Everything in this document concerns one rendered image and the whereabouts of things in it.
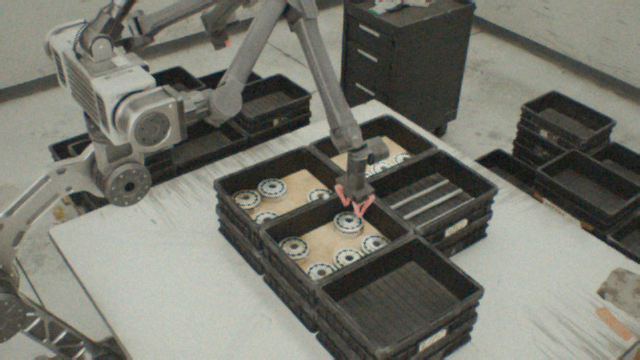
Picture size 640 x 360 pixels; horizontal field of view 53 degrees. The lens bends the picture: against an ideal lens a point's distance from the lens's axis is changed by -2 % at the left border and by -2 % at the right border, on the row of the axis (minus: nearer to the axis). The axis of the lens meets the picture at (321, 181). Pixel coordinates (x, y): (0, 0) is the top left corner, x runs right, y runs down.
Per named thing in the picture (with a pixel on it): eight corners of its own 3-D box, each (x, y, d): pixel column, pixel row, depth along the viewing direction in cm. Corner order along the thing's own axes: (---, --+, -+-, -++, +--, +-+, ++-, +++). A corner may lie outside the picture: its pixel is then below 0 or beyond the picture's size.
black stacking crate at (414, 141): (355, 210, 232) (356, 185, 225) (306, 169, 251) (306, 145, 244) (435, 173, 252) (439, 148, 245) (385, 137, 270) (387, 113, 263)
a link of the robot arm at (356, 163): (343, 149, 181) (356, 159, 178) (362, 141, 185) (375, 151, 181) (341, 169, 186) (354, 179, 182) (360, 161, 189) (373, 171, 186)
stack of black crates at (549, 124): (594, 191, 355) (618, 121, 328) (562, 212, 340) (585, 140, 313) (535, 156, 380) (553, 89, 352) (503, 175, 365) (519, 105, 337)
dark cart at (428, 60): (384, 168, 391) (399, 27, 337) (337, 135, 419) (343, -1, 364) (453, 136, 421) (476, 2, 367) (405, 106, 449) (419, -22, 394)
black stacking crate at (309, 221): (312, 313, 194) (313, 287, 187) (259, 256, 213) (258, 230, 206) (411, 260, 213) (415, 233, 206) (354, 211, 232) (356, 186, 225)
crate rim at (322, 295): (381, 361, 169) (381, 356, 168) (313, 292, 188) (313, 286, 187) (486, 295, 188) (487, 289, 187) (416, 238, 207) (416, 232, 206)
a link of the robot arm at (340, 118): (279, 11, 186) (296, -5, 177) (296, 8, 189) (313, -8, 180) (332, 153, 186) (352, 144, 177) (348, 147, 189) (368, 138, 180)
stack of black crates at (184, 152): (184, 220, 327) (177, 165, 307) (157, 190, 346) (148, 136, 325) (251, 191, 347) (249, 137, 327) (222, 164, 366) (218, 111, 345)
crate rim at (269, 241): (313, 292, 188) (313, 286, 187) (257, 234, 207) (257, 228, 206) (415, 238, 207) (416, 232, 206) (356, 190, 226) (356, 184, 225)
